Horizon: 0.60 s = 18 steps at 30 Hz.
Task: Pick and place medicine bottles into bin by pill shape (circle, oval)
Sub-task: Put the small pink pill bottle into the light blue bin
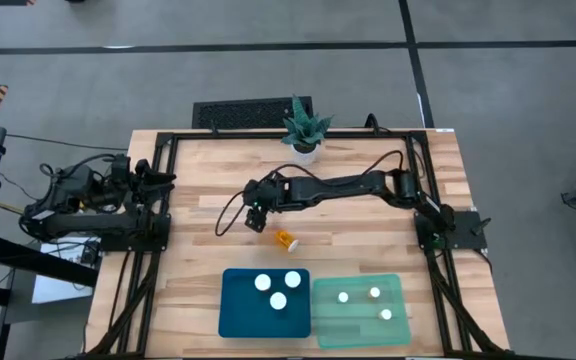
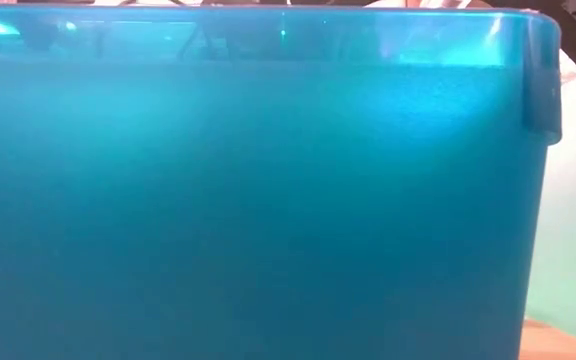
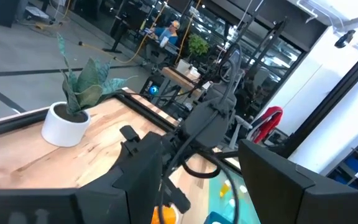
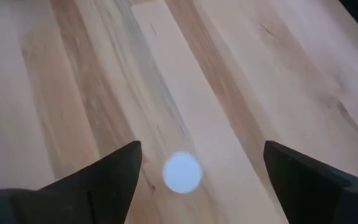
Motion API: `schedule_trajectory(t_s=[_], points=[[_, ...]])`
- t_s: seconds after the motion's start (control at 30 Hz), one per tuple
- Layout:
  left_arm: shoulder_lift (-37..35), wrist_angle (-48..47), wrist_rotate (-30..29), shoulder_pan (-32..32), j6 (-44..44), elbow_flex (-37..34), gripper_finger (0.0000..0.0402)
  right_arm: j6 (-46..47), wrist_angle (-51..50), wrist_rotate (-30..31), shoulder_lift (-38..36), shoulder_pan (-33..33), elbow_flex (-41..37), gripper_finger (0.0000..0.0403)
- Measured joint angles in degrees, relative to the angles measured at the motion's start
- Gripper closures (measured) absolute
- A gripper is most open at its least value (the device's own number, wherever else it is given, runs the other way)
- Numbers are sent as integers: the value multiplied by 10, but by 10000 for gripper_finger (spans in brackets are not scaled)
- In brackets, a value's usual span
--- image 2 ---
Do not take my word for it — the blue plastic bin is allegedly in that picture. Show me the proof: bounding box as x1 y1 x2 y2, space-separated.
0 4 563 360

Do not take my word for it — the light green translucent bin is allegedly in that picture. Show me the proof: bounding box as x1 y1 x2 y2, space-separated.
525 62 576 351

